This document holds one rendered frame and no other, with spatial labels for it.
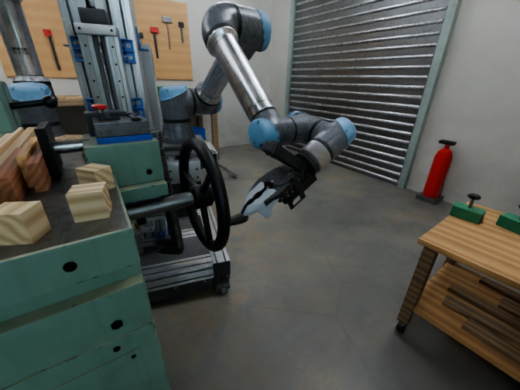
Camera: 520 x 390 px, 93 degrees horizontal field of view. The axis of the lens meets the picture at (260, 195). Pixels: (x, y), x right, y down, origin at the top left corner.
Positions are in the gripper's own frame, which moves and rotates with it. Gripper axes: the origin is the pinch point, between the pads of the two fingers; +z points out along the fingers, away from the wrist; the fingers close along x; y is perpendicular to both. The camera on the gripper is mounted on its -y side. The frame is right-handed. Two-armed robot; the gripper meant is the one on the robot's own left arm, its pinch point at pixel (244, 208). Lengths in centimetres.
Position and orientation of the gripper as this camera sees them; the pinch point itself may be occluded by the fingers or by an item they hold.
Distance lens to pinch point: 56.7
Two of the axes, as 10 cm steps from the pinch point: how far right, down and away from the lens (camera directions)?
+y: 3.9, 6.8, 6.2
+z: -7.3, 6.4, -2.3
